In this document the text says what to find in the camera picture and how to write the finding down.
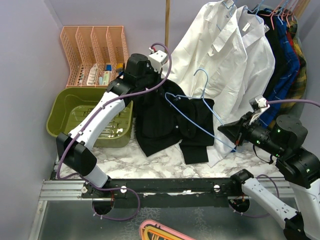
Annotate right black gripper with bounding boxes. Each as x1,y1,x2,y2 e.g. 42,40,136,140
217,109,285,156

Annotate black shirt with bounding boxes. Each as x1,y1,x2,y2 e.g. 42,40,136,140
257,10,288,98
133,80,215,165

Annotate light blue hanger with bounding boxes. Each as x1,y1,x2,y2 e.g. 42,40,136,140
164,68,238,153

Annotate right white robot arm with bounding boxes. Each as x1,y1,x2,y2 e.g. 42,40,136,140
218,112,320,240

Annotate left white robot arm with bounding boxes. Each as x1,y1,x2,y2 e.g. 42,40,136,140
56,50,172,198

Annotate white shirt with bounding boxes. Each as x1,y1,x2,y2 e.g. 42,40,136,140
207,6,275,167
162,0,248,122

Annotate front white shirt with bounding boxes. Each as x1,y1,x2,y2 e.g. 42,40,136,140
162,0,248,122

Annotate yellow plaid shirt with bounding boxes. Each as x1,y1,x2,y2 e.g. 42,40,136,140
277,17,307,118

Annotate blue plaid shirt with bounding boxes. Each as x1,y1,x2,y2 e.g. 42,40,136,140
257,8,301,126

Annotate black hanging shirt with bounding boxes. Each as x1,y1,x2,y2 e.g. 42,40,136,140
257,10,288,98

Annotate pink hanger stack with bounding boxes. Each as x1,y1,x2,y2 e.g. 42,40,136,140
139,219,194,240

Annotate peach plastic file organizer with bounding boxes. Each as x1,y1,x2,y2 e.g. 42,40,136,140
60,26,129,88

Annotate wooden rack pole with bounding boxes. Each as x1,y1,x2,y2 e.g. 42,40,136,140
164,0,171,47

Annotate olive green plastic basin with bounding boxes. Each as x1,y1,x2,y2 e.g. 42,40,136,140
46,87,133,148

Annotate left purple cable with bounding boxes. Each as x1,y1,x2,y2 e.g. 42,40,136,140
56,42,173,221

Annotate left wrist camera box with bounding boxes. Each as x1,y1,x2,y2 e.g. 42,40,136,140
148,50,169,73

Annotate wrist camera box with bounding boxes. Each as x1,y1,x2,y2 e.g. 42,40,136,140
249,95,270,125
148,50,169,73

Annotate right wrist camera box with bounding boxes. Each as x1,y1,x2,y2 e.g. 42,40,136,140
249,95,270,125

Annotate black mounting rail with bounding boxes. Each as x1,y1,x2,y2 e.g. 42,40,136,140
81,177,244,209

